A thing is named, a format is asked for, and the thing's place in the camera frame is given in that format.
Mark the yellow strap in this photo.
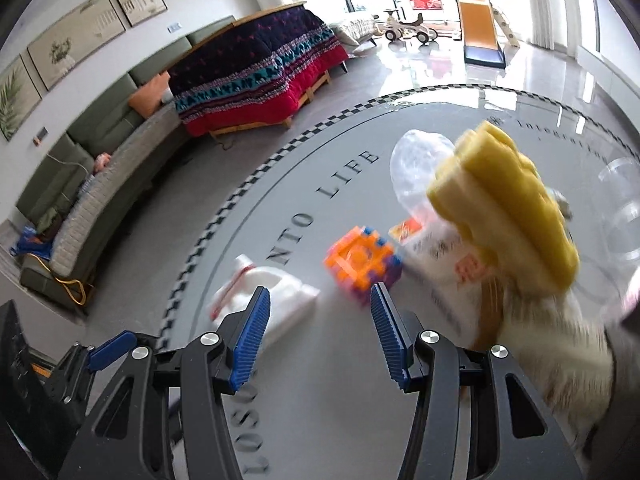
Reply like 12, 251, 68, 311
27, 252, 96, 307

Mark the green sofa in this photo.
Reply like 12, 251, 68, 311
15, 15, 238, 311

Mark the white printed packet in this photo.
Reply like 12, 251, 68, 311
400, 220, 506, 348

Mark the table with patterned blanket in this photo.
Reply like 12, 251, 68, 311
167, 1, 351, 143

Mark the clear plastic bag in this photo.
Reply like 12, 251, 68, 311
389, 129, 458, 223

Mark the white plastic bag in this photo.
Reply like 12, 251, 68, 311
207, 254, 321, 353

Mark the yellow sponge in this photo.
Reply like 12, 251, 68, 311
426, 120, 581, 293

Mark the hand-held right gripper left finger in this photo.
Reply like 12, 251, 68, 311
57, 286, 273, 480

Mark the children's slide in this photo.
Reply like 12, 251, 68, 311
452, 0, 518, 67

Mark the wide plant wall picture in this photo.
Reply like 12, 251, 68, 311
26, 0, 127, 92

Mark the grey quilted sofa mat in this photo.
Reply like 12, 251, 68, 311
47, 102, 183, 273

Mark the clear plastic container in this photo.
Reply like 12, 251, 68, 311
597, 156, 640, 266

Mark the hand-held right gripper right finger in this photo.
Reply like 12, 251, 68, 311
370, 282, 583, 480

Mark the wooden ride-on toy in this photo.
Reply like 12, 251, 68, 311
382, 9, 440, 45

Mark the orange cushion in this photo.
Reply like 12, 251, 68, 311
127, 71, 173, 118

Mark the small orange packet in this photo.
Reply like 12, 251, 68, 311
388, 219, 426, 247

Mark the blue bag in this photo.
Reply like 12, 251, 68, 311
9, 225, 53, 261

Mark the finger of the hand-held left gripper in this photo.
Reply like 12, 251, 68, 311
87, 332, 137, 372

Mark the beige quilted cushion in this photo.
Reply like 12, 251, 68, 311
326, 13, 379, 49

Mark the palm leaf wall picture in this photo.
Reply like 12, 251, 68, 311
0, 55, 43, 142

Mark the orange purple block toy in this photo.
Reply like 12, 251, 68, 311
322, 226, 405, 306

